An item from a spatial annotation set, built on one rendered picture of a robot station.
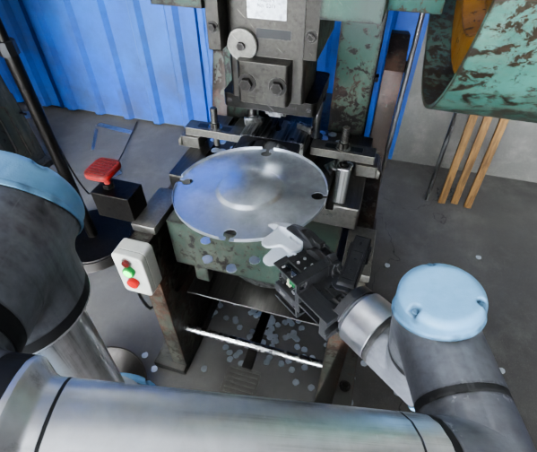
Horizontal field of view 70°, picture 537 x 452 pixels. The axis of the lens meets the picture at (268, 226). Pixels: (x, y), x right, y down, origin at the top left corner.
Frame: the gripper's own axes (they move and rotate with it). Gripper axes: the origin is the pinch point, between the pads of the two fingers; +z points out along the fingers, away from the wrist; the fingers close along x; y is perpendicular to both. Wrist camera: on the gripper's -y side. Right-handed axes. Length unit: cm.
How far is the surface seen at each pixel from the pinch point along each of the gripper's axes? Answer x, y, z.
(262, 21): -25.1, -14.2, 22.4
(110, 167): 0.9, 15.6, 39.6
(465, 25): -23.1, -42.3, 0.9
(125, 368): 74, 32, 45
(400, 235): 78, -92, 34
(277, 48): -20.7, -15.9, 20.5
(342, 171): 0.8, -20.9, 6.6
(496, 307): 82, -92, -12
